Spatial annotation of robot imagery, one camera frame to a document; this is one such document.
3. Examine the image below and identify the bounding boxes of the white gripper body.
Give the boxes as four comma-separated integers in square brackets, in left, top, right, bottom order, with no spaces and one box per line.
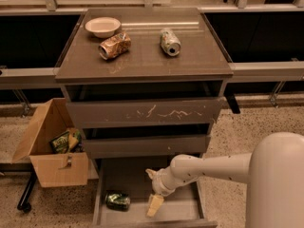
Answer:
[152,167,177,197]

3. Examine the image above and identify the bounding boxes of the top drawer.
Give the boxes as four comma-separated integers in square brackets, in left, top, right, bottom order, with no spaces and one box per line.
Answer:
[66,80,222,128]

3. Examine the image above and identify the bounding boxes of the white green can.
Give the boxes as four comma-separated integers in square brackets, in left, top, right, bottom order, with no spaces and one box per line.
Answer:
[160,28,181,57]

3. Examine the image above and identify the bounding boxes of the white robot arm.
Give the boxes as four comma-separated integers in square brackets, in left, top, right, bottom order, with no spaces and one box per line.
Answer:
[146,132,304,228]

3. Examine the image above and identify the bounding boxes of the crushed orange can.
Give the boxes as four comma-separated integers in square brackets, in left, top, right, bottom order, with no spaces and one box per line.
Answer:
[98,32,131,60]

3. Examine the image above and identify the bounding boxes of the white bowl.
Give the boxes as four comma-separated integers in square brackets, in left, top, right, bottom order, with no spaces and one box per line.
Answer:
[85,17,121,38]

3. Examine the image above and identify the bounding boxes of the black wheeled table leg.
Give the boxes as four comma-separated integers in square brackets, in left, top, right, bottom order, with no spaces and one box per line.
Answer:
[17,172,37,214]

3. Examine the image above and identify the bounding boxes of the cardboard box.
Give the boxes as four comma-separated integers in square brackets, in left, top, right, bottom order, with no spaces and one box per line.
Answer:
[11,98,89,187]

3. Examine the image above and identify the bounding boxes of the open bottom drawer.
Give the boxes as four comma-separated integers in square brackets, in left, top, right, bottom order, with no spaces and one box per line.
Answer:
[91,156,218,228]

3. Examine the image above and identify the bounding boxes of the grey drawer cabinet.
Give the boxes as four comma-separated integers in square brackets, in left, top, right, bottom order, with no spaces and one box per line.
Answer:
[54,7,234,228]

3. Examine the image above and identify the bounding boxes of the middle drawer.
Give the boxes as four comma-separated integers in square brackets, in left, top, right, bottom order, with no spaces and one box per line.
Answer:
[83,123,210,159]

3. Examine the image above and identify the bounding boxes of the green snack bag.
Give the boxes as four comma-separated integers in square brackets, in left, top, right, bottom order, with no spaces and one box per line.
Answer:
[49,128,83,154]

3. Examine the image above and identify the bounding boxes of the crushed green can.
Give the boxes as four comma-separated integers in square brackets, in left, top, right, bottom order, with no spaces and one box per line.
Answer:
[105,191,131,211]

